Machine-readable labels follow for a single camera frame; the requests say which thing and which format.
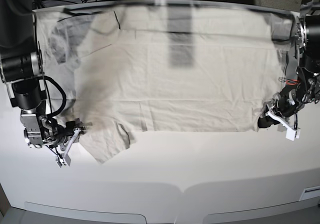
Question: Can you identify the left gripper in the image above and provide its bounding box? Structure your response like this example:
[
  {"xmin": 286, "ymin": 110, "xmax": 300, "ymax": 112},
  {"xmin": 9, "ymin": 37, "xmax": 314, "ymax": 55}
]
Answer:
[{"xmin": 257, "ymin": 88, "xmax": 306, "ymax": 129}]

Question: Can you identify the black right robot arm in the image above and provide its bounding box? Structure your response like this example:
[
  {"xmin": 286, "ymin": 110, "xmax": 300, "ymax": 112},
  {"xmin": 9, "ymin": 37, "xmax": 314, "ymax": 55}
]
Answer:
[{"xmin": 0, "ymin": 0, "xmax": 85, "ymax": 151}]

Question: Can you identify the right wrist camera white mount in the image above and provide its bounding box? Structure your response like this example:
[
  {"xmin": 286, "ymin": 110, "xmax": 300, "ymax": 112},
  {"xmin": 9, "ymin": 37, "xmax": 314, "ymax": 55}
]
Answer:
[{"xmin": 55, "ymin": 127, "xmax": 82, "ymax": 168}]

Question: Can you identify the light grey T-shirt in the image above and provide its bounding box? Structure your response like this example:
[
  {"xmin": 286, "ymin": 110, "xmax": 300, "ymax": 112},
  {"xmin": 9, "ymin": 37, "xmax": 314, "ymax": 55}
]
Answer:
[{"xmin": 36, "ymin": 5, "xmax": 294, "ymax": 163}]

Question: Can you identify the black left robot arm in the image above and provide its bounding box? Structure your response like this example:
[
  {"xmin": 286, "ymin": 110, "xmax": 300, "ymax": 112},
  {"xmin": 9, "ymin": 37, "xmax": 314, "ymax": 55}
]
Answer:
[{"xmin": 257, "ymin": 0, "xmax": 320, "ymax": 131}]

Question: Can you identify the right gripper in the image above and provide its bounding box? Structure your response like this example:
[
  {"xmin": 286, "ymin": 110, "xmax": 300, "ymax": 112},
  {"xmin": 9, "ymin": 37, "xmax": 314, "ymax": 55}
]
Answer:
[{"xmin": 42, "ymin": 118, "xmax": 86, "ymax": 149}]

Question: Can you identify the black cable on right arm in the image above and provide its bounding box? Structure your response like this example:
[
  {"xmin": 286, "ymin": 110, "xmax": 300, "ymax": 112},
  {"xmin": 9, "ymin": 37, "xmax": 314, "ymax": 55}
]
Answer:
[{"xmin": 42, "ymin": 75, "xmax": 68, "ymax": 117}]

